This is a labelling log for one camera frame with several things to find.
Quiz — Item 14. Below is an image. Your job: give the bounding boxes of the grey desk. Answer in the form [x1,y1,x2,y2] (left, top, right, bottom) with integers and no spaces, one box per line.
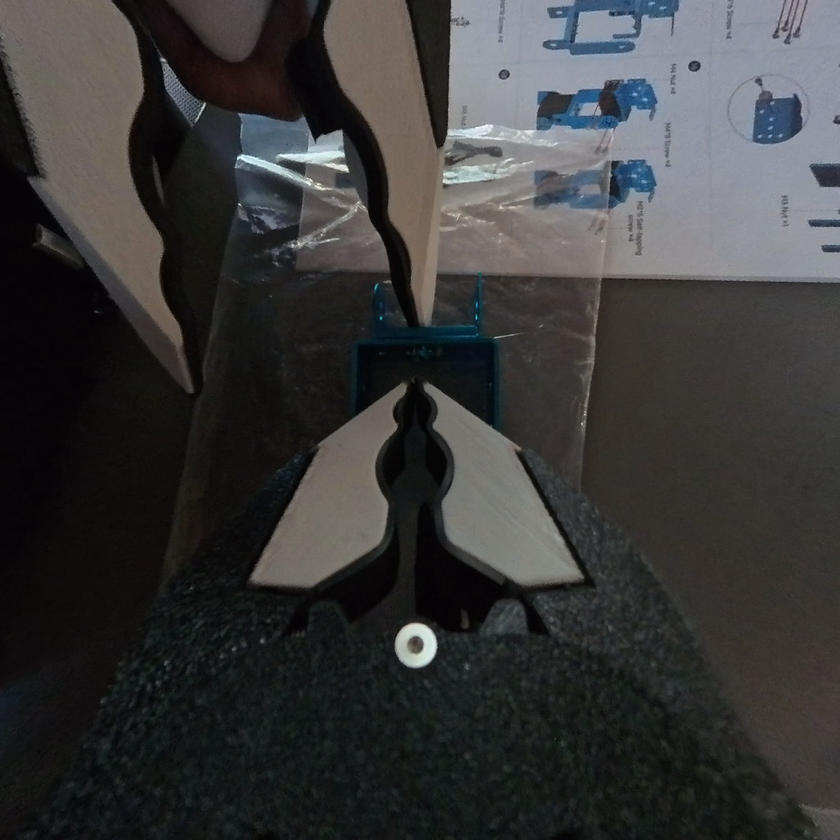
[85,112,840,840]

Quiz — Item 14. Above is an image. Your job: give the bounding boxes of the clear plastic bag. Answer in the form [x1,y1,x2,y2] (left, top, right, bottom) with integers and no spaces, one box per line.
[164,121,614,592]

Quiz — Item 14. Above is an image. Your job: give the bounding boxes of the white instruction manual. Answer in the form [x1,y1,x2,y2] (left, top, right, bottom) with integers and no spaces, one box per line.
[282,0,840,283]

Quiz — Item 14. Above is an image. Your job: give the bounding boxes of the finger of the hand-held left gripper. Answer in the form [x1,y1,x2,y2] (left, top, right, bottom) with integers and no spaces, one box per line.
[0,0,204,395]
[295,0,439,328]

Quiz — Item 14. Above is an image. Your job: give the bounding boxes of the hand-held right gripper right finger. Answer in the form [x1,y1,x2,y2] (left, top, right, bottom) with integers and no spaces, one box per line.
[420,379,588,590]

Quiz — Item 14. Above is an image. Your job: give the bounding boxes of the person's left hand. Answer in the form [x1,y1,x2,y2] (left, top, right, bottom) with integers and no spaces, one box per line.
[161,20,316,124]

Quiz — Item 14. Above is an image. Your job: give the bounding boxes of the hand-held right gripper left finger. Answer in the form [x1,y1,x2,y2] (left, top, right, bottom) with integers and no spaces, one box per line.
[246,379,421,592]

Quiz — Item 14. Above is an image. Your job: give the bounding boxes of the blue metal bracket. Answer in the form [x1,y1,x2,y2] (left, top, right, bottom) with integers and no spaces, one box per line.
[354,272,501,427]

